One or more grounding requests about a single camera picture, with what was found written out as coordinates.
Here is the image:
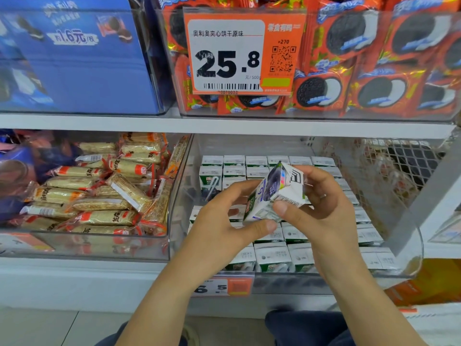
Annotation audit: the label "person's right forearm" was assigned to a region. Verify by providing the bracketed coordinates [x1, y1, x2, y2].
[317, 257, 427, 346]

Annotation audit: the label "small orange price tag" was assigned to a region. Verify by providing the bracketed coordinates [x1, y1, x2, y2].
[193, 275, 255, 297]

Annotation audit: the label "person's left forearm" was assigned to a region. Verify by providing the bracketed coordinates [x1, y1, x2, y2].
[135, 273, 218, 346]

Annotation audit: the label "person's left hand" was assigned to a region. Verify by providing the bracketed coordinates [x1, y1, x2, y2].
[175, 179, 278, 284]

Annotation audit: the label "blueberry juice carton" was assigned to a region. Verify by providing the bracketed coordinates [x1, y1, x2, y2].
[245, 161, 311, 222]

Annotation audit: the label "clear plastic display bin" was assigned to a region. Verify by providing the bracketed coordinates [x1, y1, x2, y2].
[168, 133, 427, 297]
[0, 129, 193, 261]

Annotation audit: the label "pile of yellow wafer bars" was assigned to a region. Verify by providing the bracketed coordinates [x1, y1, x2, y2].
[19, 132, 191, 237]

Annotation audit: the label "rows of white juice cartons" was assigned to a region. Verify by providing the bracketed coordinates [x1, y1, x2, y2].
[187, 154, 401, 274]

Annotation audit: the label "person's blue jeans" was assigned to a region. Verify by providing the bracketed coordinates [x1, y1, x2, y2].
[96, 308, 357, 346]

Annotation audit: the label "large white orange price tag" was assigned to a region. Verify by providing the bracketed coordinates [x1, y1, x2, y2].
[183, 8, 308, 97]

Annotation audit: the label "stack of red cookie packets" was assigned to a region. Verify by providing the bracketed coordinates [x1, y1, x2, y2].
[155, 0, 461, 121]

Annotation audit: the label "pile of blue snack packets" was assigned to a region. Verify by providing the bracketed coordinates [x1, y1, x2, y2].
[0, 132, 62, 225]

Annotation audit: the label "person's right hand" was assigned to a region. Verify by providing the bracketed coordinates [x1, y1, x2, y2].
[271, 165, 359, 277]

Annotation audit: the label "yellow orange snack packet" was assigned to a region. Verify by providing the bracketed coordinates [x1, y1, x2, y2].
[385, 259, 461, 308]

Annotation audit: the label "white wire mesh divider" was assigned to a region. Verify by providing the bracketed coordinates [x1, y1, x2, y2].
[359, 137, 453, 208]

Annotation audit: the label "blue cardboard display box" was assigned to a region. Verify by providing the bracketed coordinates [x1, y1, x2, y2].
[0, 0, 172, 117]

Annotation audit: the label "faded orange price tag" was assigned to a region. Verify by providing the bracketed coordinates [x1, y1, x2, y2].
[0, 232, 56, 254]

